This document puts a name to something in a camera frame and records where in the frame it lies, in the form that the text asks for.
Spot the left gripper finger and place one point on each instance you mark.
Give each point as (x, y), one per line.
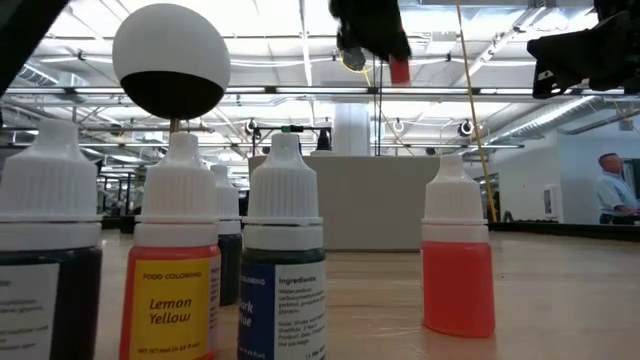
(385, 40)

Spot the small orange food coloring bottle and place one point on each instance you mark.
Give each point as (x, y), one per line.
(400, 72)

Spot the large black-tip dropper bottle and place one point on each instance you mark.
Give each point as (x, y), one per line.
(324, 141)

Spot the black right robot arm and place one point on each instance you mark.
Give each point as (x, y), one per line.
(617, 7)

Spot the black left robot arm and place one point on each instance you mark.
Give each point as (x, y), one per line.
(20, 30)

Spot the dark blue food coloring bottle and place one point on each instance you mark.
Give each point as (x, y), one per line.
(282, 200)

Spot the orange-red food coloring bottle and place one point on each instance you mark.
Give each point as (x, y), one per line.
(457, 290)

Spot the dark red food coloring bottle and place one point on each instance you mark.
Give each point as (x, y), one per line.
(229, 270)

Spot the lemon yellow food coloring bottle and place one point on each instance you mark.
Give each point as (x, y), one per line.
(170, 310)

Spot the small dark food coloring bottle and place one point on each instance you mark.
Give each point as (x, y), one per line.
(47, 190)

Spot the person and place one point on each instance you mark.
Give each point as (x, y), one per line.
(612, 192)

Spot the grey plastic bin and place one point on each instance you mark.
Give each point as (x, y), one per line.
(375, 200)

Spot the white globe lamp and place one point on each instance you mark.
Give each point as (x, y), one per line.
(170, 45)

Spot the white wall box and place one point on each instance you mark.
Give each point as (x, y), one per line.
(551, 200)

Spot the black aluminium frame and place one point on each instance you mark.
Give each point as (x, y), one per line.
(565, 230)

